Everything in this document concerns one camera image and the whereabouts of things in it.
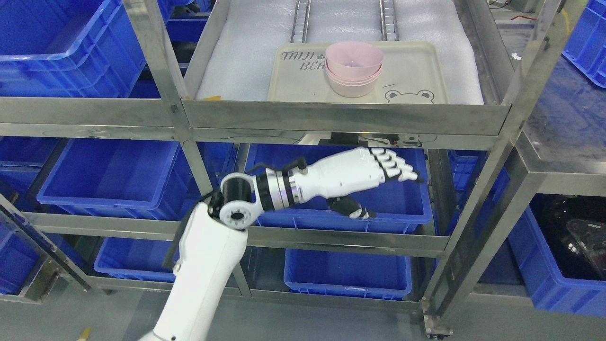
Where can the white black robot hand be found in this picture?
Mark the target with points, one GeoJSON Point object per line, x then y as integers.
{"type": "Point", "coordinates": [337, 176]}

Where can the pink plastic bowl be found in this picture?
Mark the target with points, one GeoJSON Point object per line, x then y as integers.
{"type": "Point", "coordinates": [353, 59]}

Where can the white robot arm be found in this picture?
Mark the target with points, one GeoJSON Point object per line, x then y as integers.
{"type": "Point", "coordinates": [213, 242]}

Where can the stack of pink bowls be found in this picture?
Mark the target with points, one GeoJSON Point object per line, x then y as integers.
{"type": "Point", "coordinates": [352, 88]}

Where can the steel rack shelving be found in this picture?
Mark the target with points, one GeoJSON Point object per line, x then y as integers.
{"type": "Point", "coordinates": [511, 175]}

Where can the blue crate under hand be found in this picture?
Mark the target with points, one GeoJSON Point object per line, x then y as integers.
{"type": "Point", "coordinates": [400, 207]}

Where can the bottom blue crate centre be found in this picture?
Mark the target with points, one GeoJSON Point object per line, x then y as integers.
{"type": "Point", "coordinates": [373, 276]}

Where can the beige bear tray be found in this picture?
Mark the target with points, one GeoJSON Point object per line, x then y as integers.
{"type": "Point", "coordinates": [398, 72]}

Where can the white foam sheet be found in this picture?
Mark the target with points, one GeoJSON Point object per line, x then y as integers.
{"type": "Point", "coordinates": [240, 67]}

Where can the large blue crate left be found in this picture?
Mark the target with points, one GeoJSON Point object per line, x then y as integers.
{"type": "Point", "coordinates": [142, 179]}

